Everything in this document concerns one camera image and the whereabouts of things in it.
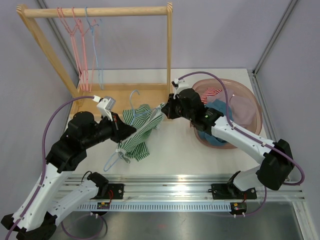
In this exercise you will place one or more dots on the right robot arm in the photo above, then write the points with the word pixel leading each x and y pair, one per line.
pixel 274 157

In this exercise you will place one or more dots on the white slotted cable duct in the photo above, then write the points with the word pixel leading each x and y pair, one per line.
pixel 155 207

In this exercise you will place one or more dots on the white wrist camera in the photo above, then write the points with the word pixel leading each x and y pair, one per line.
pixel 105 105
pixel 178 86

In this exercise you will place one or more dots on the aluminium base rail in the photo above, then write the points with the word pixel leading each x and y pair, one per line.
pixel 176 187

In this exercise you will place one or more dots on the wooden clothes rack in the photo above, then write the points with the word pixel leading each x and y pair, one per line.
pixel 140 93

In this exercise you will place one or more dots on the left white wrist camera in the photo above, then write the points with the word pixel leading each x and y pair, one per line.
pixel 105 105

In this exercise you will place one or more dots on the green white striped tank top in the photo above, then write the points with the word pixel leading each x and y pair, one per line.
pixel 144 119

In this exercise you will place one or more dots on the pink plastic basin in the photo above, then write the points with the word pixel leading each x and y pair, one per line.
pixel 239 90

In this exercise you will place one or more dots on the right aluminium frame post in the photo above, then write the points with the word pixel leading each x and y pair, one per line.
pixel 275 35

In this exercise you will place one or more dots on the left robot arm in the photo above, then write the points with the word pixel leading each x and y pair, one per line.
pixel 39 216

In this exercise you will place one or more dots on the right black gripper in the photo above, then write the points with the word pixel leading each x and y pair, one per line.
pixel 168 109

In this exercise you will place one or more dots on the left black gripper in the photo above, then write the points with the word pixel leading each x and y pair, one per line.
pixel 121 130

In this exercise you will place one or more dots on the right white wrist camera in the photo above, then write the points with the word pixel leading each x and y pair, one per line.
pixel 178 86

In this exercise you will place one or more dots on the blue tank top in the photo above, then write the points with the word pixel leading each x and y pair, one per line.
pixel 220 106

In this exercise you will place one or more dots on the red white striped tank top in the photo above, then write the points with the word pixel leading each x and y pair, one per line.
pixel 209 92

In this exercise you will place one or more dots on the pink wire hanger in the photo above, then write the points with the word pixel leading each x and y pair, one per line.
pixel 72 32

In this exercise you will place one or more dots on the left aluminium frame post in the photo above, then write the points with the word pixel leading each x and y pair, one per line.
pixel 61 41

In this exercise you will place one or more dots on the aluminium frame post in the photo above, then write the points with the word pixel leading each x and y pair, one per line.
pixel 275 35
pixel 61 41

